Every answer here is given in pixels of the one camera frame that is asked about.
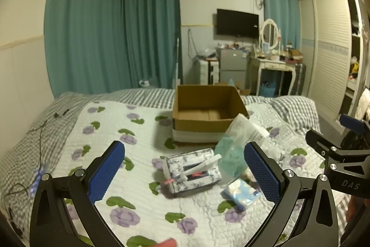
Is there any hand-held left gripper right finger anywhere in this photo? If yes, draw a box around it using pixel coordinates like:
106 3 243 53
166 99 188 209
244 141 339 247

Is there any blue plastic basket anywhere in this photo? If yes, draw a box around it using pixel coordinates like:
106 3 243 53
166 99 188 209
259 83 278 97

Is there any white puffy jacket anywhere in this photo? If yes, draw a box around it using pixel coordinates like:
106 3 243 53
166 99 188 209
355 88 370 120

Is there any black wall television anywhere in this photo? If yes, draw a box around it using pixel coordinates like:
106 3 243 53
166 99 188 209
216 9 260 40

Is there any white floral quilt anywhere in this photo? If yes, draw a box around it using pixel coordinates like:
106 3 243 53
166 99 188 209
29 101 347 247

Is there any white dressing table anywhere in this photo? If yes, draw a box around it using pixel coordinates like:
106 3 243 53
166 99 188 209
249 56 299 96

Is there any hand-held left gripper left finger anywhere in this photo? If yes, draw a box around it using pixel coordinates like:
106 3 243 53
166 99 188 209
29 141 126 247

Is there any narrow teal curtain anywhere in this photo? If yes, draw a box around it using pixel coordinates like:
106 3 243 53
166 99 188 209
259 0 301 51

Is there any dark suitcase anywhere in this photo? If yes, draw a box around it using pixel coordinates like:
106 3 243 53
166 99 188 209
289 63 306 95

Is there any white suitcase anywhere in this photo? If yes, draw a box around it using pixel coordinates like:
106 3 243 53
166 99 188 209
199 59 220 85

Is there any plastic bag with teal cloth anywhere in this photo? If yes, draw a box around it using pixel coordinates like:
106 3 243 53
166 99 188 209
215 113 270 188

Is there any person's right hand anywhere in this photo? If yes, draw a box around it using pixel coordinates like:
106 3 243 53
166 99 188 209
347 196 365 233

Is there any floral tissue box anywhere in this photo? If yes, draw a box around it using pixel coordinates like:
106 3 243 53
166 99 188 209
162 149 222 196

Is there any thin black cable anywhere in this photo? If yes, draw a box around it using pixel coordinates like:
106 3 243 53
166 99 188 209
7 109 70 233

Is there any small brown box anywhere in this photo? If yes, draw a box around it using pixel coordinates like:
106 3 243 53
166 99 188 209
287 49 303 61

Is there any hanging black cable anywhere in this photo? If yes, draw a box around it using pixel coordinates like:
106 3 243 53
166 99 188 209
187 28 200 60

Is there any brown floor cardboard box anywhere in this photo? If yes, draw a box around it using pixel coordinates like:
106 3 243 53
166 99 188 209
214 82 251 96

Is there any white louvered wardrobe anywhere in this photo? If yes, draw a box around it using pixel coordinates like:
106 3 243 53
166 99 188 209
297 0 370 120

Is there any yellow plush toy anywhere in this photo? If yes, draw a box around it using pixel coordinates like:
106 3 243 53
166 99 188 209
350 57 361 75

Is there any wide teal curtain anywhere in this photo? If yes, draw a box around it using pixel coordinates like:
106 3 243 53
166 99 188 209
43 0 128 97

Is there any pink object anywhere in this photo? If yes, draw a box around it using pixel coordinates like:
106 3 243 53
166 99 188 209
155 238 177 247

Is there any grey small fridge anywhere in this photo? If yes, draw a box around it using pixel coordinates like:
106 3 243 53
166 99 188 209
216 48 250 88

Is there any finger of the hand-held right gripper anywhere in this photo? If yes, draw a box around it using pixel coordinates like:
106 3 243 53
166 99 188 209
339 114 370 136
305 130 344 156

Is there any clear plastic bag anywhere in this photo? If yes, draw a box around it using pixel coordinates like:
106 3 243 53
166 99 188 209
199 48 217 60

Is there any white mop pole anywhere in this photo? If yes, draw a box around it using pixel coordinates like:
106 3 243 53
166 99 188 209
173 38 182 90

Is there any white oval mirror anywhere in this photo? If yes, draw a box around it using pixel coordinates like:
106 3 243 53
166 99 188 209
259 18 281 51

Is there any blue white tissue packet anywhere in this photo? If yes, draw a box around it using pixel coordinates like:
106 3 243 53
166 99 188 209
222 179 261 210

